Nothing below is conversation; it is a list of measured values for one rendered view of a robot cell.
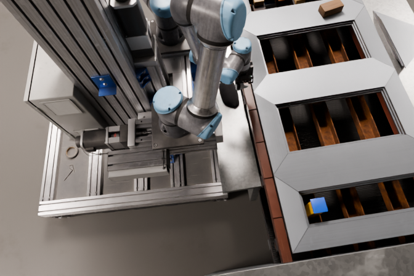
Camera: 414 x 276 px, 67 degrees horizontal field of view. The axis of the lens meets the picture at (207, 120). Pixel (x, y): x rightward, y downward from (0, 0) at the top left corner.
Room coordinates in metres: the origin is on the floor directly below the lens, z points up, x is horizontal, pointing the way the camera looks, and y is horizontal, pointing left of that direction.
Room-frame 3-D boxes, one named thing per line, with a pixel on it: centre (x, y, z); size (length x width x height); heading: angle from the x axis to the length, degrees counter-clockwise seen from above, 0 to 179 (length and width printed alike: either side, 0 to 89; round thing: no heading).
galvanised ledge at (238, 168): (0.98, -0.12, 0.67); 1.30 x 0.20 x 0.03; 179
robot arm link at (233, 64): (0.72, -0.12, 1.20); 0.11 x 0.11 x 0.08; 51
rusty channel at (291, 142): (0.78, -0.41, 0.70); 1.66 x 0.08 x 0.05; 179
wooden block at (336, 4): (1.22, -0.81, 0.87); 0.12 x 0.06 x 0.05; 101
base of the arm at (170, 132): (0.59, 0.13, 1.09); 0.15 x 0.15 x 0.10
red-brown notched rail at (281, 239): (0.78, -0.24, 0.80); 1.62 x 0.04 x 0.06; 179
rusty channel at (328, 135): (0.78, -0.61, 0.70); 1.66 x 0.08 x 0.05; 179
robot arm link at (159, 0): (1.10, 0.10, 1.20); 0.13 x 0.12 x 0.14; 22
